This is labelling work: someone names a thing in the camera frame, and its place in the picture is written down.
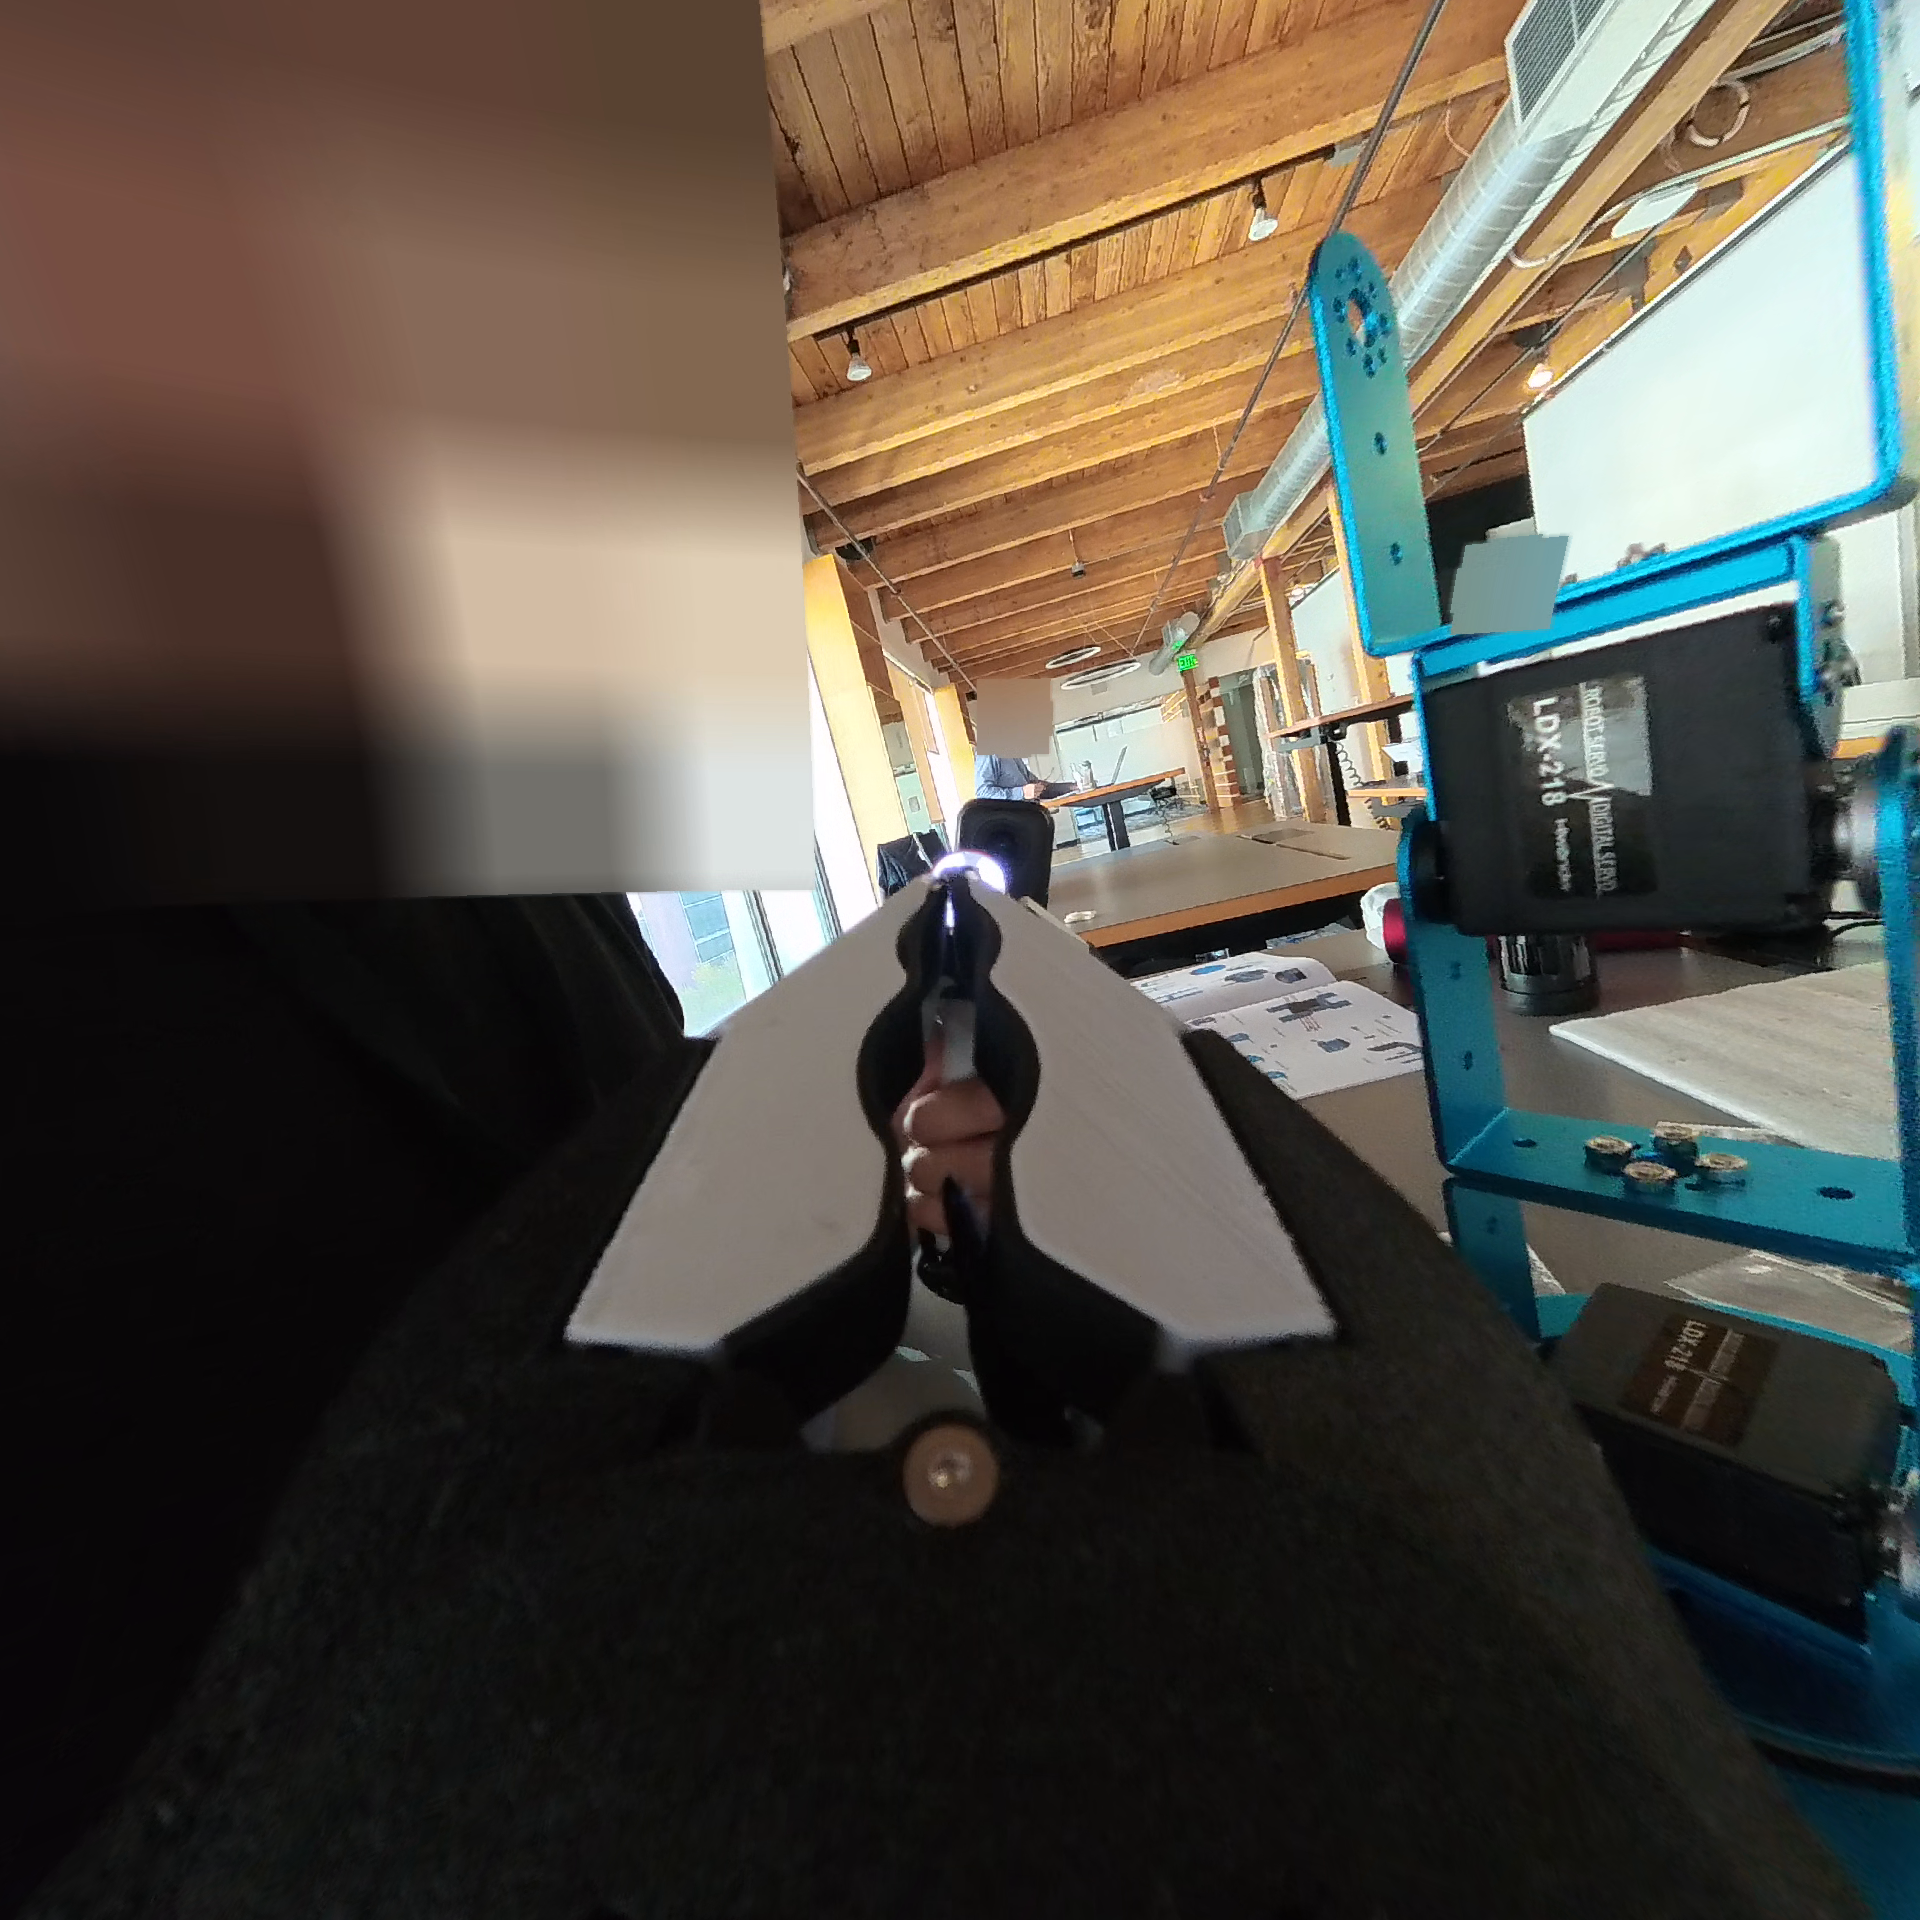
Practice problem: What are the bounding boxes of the person's left hand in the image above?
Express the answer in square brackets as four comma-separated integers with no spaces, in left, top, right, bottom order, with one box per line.
[893,1076,1006,1246]

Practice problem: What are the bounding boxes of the illustrated instruction manual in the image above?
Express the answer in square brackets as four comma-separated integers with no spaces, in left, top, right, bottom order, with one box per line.
[1131,953,1427,1089]

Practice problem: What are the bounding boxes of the wall whiteboard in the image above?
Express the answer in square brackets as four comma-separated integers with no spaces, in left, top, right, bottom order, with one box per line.
[1522,136,1891,569]

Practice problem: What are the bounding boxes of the silver plastic bag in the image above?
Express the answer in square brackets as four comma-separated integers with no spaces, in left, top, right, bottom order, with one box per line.
[1665,1245,1906,1323]

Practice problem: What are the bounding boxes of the black knurled cylinder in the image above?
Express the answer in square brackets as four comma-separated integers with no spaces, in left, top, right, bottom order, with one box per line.
[1501,930,1600,1015]

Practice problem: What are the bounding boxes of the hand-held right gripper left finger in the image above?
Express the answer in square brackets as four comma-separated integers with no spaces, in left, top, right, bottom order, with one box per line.
[565,880,944,1360]

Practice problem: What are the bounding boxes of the white work mat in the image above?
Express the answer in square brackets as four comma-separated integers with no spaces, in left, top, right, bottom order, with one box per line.
[1548,959,1899,1163]

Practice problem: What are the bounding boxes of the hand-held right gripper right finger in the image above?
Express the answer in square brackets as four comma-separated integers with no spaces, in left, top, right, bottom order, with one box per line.
[964,885,1338,1360]

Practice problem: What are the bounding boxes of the blue hobby robot arm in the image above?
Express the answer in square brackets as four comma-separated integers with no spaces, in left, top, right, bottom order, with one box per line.
[1302,0,1920,1792]

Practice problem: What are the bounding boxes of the large window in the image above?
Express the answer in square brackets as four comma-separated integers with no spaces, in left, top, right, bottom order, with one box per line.
[630,885,837,1036]

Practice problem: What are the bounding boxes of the silver ventilation duct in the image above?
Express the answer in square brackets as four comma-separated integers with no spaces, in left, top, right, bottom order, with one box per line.
[1222,0,1699,559]

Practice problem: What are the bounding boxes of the wooden table with black legs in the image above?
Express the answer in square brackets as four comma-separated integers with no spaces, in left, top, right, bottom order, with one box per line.
[1043,764,1189,845]

